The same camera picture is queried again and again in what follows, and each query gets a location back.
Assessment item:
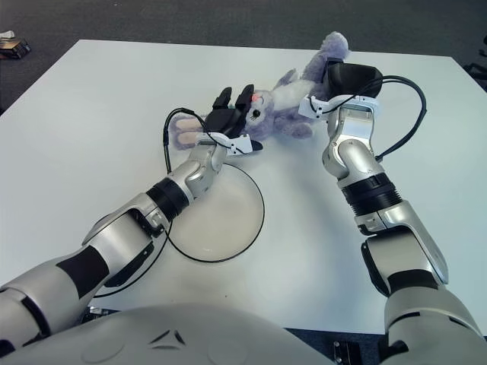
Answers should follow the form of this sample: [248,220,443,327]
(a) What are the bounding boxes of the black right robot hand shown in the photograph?
[323,59,384,103]

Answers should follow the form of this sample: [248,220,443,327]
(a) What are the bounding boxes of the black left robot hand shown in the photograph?
[203,84,264,152]

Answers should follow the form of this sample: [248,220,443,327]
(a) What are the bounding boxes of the purple plush bunny doll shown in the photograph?
[168,31,351,150]

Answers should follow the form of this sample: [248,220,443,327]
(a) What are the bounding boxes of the white plate with black rim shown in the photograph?
[167,163,266,263]

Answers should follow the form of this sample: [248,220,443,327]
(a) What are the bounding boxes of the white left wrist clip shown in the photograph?
[197,131,254,157]

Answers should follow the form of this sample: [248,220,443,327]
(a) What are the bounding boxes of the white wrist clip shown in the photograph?
[298,94,381,119]
[197,131,254,157]

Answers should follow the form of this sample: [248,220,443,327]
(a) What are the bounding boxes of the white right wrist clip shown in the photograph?
[298,94,381,119]

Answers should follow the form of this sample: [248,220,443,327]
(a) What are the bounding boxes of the black office chair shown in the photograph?
[462,36,487,92]

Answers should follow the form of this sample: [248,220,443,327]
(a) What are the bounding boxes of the brown box on floor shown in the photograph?
[0,30,32,60]

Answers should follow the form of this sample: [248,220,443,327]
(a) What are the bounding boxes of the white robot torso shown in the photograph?
[0,303,332,365]

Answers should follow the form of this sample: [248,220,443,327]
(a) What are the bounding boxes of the metal table clamp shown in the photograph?
[81,306,111,324]
[330,340,362,365]

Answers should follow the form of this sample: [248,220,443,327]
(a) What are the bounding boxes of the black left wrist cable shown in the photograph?
[91,108,208,298]

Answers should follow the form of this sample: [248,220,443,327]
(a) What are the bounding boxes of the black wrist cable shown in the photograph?
[374,75,427,160]
[91,108,208,298]

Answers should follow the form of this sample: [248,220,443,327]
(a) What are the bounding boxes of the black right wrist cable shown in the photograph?
[374,75,427,160]

